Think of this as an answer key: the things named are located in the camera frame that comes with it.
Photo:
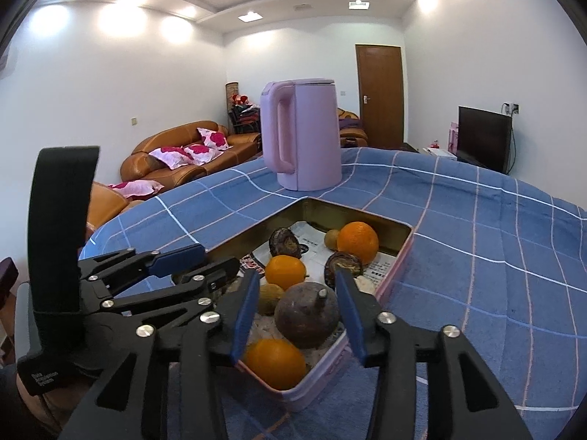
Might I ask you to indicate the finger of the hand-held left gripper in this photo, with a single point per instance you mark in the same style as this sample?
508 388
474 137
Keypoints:
215 271
176 259

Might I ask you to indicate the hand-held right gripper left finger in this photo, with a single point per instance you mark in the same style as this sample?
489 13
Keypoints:
245 316

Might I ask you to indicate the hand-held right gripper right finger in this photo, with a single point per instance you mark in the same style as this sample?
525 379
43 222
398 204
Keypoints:
351 318

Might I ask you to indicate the brown kiwi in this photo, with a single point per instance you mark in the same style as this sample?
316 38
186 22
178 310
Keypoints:
270 299
331 238

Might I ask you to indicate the purple taro root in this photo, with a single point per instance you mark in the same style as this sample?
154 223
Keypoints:
305 316

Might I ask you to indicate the dark brown mangosteen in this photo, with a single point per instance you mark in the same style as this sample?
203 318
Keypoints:
344 266

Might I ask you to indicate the orange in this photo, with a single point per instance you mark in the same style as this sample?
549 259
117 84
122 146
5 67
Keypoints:
275 363
285 272
357 240

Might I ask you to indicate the pink metal tin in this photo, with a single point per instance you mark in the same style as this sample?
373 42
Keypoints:
321 376

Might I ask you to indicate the dark chestnut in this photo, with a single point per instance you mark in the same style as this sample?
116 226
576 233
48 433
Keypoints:
284 243

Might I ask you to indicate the person's left hand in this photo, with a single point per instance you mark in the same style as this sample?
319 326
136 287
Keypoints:
52 401

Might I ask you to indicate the white red flowered pillow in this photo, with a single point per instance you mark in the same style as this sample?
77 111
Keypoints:
197 152
213 138
169 156
135 188

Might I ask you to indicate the long brown leather sofa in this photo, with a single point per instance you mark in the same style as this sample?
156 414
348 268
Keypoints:
179 140

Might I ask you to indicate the blue checked tablecloth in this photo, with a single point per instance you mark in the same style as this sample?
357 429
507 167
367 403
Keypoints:
458 247

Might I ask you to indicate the stack of dark chairs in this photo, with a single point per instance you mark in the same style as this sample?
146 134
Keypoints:
243 117

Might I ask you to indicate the pink electric kettle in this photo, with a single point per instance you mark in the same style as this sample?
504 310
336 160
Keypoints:
312 137

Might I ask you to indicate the tall decorated wooden panel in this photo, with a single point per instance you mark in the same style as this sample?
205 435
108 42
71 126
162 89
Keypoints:
231 96

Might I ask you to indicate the small brown leather sofa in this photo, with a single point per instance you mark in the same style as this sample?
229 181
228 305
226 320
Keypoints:
353 130

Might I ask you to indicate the white flat box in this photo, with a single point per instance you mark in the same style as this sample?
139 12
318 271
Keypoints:
435 150

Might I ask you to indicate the purple blanket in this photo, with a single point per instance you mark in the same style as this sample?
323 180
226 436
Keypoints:
351 123

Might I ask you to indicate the pink paper bag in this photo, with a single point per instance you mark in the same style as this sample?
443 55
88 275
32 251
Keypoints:
453 137

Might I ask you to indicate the black television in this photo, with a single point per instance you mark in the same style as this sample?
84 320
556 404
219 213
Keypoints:
484 140

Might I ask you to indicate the brown wooden door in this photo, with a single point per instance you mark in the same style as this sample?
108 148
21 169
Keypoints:
379 96

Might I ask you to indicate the square ceiling light panel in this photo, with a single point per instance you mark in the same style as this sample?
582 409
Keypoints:
250 16
358 4

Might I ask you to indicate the ceiling air vent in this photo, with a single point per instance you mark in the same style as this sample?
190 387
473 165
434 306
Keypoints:
302 7

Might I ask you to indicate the wall power socket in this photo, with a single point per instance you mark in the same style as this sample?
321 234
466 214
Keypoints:
511 107

